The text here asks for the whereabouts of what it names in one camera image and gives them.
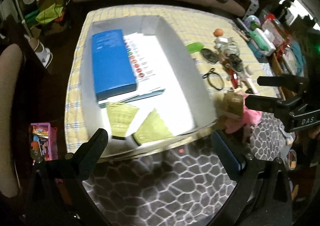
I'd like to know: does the blue box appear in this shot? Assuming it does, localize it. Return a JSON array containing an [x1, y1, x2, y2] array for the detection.
[[91, 29, 139, 101]]

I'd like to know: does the pink cloth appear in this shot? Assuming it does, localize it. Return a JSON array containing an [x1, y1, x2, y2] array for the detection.
[[225, 92, 263, 136]]

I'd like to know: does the black round brush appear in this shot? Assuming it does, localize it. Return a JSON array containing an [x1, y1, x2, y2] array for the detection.
[[200, 48, 219, 64]]

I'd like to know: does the white stand with cardboard roll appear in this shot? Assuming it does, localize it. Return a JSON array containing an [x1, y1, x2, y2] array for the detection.
[[25, 36, 54, 68]]

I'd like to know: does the yellow checked cloth desktop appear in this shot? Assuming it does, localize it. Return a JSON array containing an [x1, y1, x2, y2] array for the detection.
[[64, 3, 283, 164]]

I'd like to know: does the green packet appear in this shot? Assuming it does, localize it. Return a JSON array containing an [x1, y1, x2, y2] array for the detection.
[[250, 27, 277, 54]]

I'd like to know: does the grey patterned rug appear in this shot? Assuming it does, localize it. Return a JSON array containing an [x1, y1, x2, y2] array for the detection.
[[82, 110, 298, 226]]

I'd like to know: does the purple plastic container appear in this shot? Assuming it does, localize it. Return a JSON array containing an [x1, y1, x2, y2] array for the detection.
[[244, 15, 262, 29]]

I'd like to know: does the red small item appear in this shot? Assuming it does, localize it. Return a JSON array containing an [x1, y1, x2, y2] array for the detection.
[[229, 67, 239, 89]]

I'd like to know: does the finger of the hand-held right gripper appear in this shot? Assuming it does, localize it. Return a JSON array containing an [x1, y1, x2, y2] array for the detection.
[[244, 93, 291, 117], [257, 75, 310, 94]]

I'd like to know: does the pink toy box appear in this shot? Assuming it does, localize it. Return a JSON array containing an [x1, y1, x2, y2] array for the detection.
[[29, 122, 59, 163]]

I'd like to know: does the green bag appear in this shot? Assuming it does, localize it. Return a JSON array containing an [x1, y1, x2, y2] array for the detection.
[[35, 3, 65, 25]]

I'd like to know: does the brown paper box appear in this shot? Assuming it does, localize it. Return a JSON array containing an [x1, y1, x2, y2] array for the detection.
[[222, 91, 247, 118]]

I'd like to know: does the green plastic item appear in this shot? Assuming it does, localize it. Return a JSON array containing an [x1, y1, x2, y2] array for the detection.
[[186, 42, 204, 54]]

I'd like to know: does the yellow shuttlecock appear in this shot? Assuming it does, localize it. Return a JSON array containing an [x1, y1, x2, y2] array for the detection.
[[131, 108, 174, 146], [105, 102, 140, 140]]

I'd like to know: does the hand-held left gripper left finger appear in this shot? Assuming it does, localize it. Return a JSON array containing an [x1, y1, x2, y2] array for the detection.
[[24, 128, 112, 226]]

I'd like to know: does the white bottle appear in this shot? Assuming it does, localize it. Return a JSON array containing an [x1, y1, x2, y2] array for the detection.
[[241, 65, 259, 94]]

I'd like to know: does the tape roll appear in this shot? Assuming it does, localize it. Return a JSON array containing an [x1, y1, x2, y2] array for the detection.
[[287, 150, 298, 170]]

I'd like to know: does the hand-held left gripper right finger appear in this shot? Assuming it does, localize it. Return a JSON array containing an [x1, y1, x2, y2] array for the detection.
[[211, 130, 293, 226]]

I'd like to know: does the white cardboard box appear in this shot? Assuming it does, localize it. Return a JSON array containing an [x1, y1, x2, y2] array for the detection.
[[80, 15, 218, 159]]

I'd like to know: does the white and grey toy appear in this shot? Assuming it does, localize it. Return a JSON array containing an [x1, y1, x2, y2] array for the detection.
[[214, 36, 242, 58]]

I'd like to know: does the black hair tie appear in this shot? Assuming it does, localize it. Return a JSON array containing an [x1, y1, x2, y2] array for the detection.
[[202, 68, 225, 91]]

